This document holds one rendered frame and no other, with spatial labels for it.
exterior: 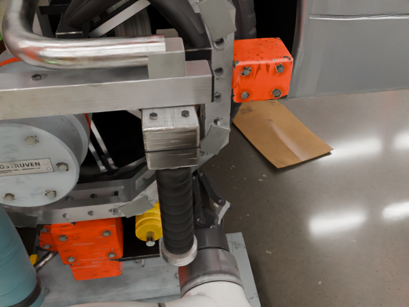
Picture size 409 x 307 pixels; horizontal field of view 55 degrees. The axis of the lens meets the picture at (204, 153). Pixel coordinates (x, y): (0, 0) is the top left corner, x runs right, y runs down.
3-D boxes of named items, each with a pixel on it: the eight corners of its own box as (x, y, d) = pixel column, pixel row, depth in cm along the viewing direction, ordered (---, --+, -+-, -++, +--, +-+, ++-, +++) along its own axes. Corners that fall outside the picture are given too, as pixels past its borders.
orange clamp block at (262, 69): (222, 78, 65) (274, 75, 66) (231, 105, 59) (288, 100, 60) (223, 39, 61) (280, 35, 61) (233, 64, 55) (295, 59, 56)
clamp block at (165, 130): (190, 111, 44) (188, 69, 40) (200, 167, 37) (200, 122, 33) (144, 115, 43) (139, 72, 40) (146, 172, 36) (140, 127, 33)
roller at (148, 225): (158, 154, 101) (156, 137, 97) (166, 250, 79) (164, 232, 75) (136, 156, 100) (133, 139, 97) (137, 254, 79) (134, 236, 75)
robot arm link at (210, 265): (257, 291, 56) (248, 256, 60) (213, 272, 51) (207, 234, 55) (212, 318, 59) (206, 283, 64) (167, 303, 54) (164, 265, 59)
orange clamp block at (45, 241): (41, 192, 76) (45, 222, 82) (34, 224, 71) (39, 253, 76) (79, 193, 78) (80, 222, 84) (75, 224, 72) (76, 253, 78)
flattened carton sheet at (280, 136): (265, 91, 212) (266, 86, 210) (332, 151, 175) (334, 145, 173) (216, 105, 202) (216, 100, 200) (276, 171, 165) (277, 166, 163)
